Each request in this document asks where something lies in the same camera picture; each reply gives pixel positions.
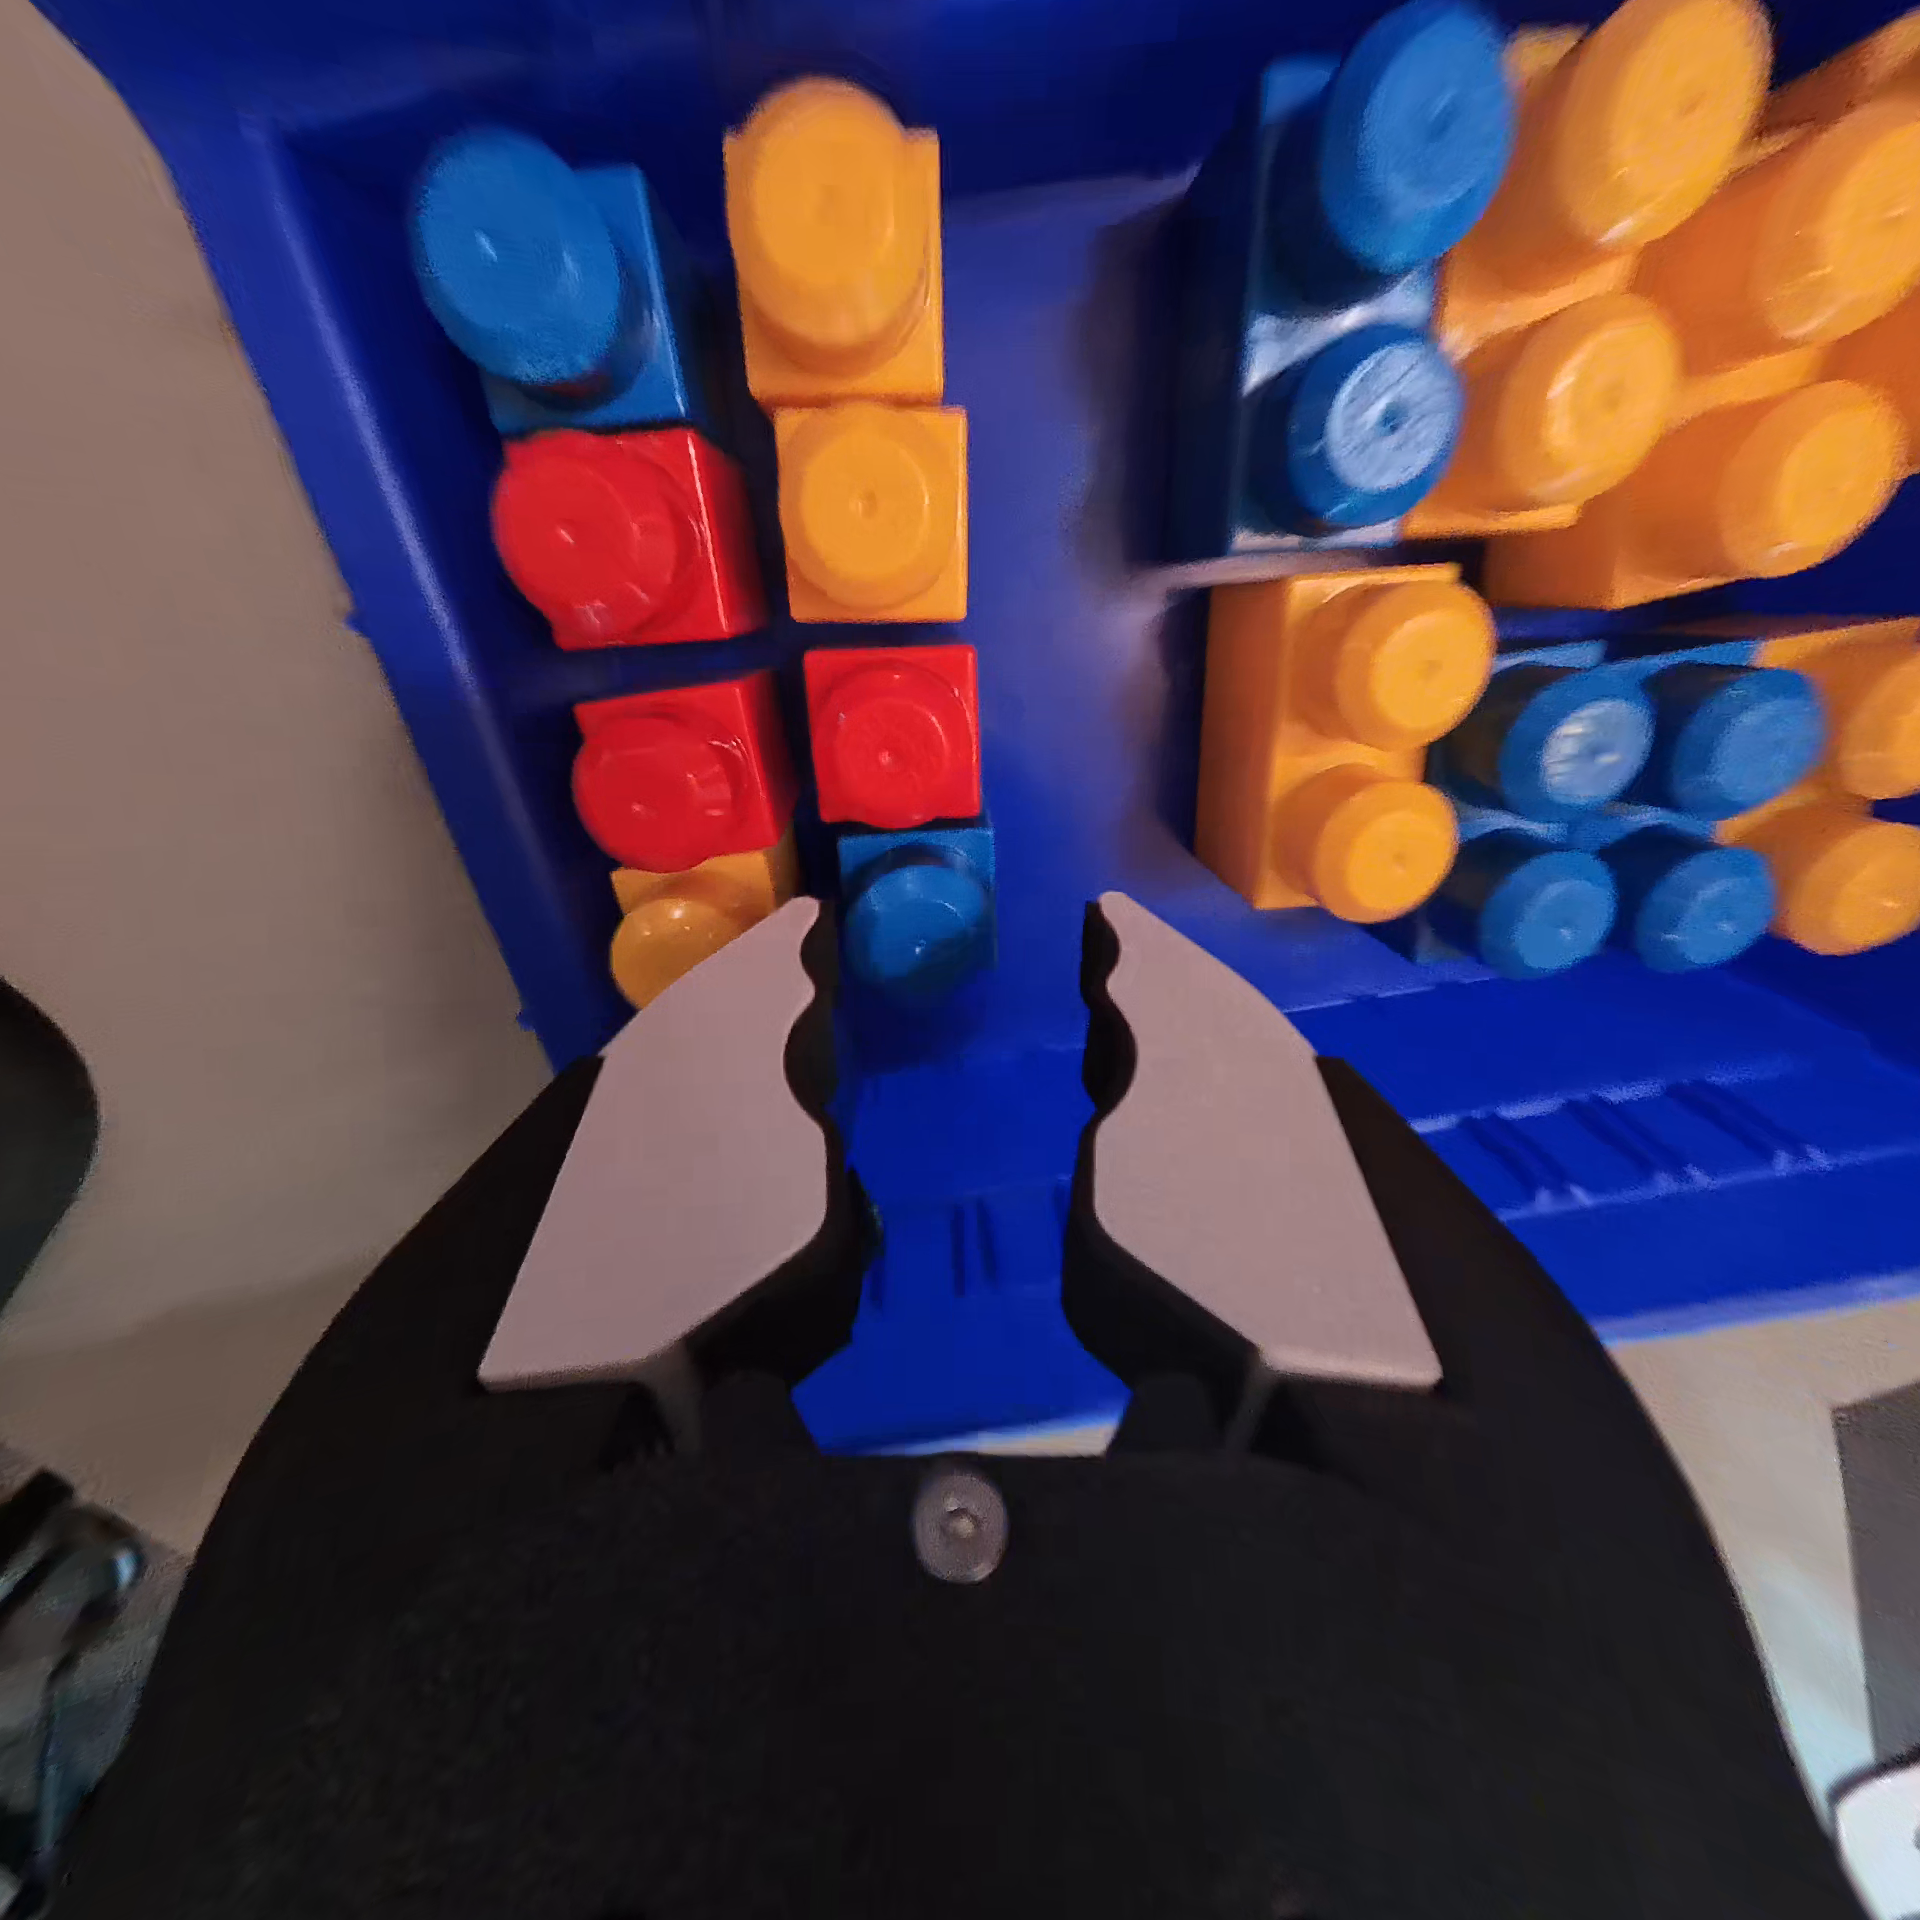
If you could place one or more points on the blue single-stud block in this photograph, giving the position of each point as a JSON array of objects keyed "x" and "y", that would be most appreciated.
[{"x": 915, "y": 916}]

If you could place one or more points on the blue plastic bin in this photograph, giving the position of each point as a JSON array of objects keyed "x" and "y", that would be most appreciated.
[{"x": 1049, "y": 751}]

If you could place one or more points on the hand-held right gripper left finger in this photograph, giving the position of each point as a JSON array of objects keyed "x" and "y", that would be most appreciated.
[{"x": 675, "y": 1200}]

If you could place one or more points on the pile of toy blocks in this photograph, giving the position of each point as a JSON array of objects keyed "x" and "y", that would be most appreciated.
[{"x": 868, "y": 511}]

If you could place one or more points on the large black mesh pad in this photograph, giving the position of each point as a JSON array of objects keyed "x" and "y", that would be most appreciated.
[{"x": 38, "y": 1141}]

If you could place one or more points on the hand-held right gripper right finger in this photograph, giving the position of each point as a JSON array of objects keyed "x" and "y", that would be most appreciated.
[{"x": 1243, "y": 1200}]

